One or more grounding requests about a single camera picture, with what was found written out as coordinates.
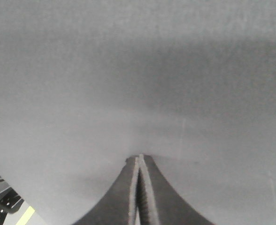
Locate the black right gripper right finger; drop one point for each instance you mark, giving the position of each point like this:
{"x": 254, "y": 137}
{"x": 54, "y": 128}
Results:
{"x": 158, "y": 201}

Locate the fridge door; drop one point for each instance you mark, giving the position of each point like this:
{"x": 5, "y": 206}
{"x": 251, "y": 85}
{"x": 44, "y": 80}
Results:
{"x": 85, "y": 84}

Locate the yellow floor tape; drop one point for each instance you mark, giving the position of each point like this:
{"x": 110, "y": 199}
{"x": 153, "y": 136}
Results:
{"x": 26, "y": 216}

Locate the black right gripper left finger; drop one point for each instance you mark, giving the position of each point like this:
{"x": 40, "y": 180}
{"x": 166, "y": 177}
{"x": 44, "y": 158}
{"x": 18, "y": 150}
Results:
{"x": 119, "y": 205}

